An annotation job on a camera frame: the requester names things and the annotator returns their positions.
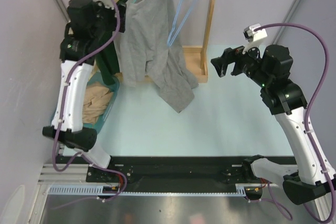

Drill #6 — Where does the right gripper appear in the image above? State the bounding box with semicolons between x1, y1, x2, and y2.
211;39;271;88

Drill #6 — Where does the purple cable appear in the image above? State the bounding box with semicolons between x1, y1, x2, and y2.
256;23;335;222
52;0;122;173

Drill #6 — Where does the beige t-shirt in basket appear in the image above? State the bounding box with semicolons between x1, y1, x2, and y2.
82;82;113;124

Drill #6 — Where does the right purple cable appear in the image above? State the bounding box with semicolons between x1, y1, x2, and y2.
256;23;335;222

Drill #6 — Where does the lavender wire hanger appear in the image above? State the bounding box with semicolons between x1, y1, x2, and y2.
166;0;205;47

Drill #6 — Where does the teal plastic basket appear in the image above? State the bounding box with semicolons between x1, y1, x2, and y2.
61;72;119;133

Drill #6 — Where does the blue wire hanger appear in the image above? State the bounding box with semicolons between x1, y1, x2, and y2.
167;0;184;47

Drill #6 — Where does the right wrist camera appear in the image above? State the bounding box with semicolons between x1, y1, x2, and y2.
243;23;268;54

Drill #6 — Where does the white cable duct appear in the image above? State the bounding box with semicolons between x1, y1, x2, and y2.
48;185;124;196
235;184;246;197

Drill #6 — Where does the grey t-shirt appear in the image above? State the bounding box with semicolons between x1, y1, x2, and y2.
114;0;198;113

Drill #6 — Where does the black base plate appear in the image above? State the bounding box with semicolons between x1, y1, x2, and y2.
54;155;297;200

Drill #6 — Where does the left white cable duct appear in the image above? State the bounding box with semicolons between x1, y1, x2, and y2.
48;185;124;196

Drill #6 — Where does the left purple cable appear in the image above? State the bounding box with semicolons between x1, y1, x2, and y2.
52;0;122;173

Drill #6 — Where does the wooden clothes rack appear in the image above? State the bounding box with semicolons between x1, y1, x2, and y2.
70;0;221;84

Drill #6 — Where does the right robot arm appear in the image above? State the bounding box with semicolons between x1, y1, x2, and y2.
211;45;331;205

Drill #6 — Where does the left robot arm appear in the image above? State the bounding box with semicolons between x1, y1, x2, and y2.
42;0;127;182

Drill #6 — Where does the right white cable duct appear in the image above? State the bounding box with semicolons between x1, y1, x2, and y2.
235;184;246;197

